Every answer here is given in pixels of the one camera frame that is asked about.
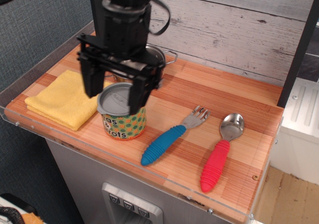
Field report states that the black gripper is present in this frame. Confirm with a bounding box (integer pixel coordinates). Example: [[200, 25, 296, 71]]
[[77, 0, 164, 115]]

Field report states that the peas and carrots toy can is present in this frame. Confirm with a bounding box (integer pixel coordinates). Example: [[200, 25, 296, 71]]
[[97, 82, 147, 141]]

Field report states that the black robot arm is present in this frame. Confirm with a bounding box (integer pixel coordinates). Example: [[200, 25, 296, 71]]
[[77, 0, 164, 114]]

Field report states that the small steel pot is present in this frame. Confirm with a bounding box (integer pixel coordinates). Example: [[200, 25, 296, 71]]
[[104, 44, 178, 83]]

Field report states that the folded yellow cloth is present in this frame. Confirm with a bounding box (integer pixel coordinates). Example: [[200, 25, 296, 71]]
[[25, 70, 98, 131]]

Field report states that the grey toy fridge cabinet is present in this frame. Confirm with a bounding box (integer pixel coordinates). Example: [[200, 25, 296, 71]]
[[47, 140, 249, 224]]

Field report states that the silver dispenser button panel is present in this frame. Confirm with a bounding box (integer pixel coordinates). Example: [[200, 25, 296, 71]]
[[102, 182, 163, 224]]

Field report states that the orange object bottom left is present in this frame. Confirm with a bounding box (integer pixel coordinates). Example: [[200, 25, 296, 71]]
[[21, 213, 44, 224]]

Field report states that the blue handled fork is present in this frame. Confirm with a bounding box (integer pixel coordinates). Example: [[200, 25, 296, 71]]
[[141, 106, 210, 166]]

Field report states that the dark left upright post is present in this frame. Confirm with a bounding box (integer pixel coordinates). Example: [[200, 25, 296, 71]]
[[90, 0, 105, 37]]

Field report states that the dark upright post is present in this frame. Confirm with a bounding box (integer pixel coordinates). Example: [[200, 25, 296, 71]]
[[277, 0, 319, 108], [90, 0, 105, 37]]

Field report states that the red handled spoon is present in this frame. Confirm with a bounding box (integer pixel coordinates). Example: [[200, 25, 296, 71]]
[[200, 113, 244, 193]]

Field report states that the dark right upright post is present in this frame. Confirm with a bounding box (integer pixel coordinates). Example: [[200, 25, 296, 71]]
[[277, 0, 319, 108]]

